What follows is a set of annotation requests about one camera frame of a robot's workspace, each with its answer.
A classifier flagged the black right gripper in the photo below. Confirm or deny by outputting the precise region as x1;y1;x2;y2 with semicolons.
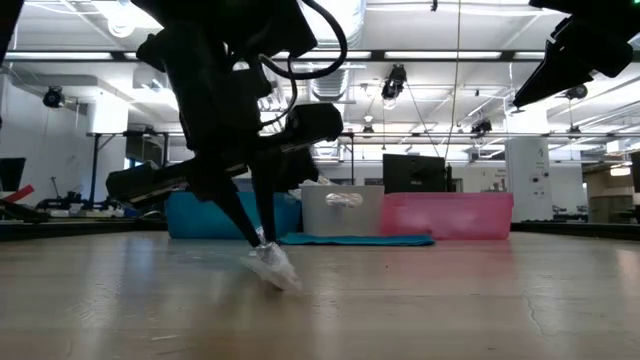
512;0;640;110

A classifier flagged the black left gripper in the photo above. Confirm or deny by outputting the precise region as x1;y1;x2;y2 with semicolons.
105;24;345;249

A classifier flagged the purple toothbrush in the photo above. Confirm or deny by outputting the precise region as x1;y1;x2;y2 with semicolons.
239;227;305;295

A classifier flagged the teal plastic bin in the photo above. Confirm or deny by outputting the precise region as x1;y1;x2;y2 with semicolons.
165;191;303;240

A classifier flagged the white plastic bin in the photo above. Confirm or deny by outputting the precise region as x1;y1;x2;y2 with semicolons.
299;185;385;237

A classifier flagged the black overhead rig bar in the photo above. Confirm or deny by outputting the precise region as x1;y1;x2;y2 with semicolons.
4;48;640;63

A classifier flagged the teal bin lid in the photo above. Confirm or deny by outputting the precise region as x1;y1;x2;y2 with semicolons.
277;232;435;247

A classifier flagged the black monitor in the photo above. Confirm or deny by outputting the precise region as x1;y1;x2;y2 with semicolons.
382;153;448;194

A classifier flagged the pink plastic bin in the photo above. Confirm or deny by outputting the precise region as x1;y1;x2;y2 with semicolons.
379;192;515;241

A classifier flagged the black workbench equipment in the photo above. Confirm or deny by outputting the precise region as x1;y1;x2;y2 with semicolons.
34;189;125;219

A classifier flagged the red object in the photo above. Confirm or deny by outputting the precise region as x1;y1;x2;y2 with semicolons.
0;184;36;204

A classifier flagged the black metal stand frame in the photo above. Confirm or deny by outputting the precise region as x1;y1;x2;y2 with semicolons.
319;130;357;187

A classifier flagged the black horizontal ceiling rail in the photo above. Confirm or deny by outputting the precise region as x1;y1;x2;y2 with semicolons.
85;131;640;139

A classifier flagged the silver ceiling duct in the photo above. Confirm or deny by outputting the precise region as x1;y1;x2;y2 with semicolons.
295;0;370;157

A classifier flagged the black aluminium table frame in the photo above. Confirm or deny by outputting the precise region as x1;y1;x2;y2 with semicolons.
0;218;640;240

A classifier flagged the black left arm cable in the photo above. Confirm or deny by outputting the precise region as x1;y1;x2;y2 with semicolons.
257;0;349;129

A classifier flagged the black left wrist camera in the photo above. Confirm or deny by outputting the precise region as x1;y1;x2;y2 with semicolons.
219;0;320;60

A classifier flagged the dark wall monitor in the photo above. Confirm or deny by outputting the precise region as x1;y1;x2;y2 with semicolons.
0;157;27;193

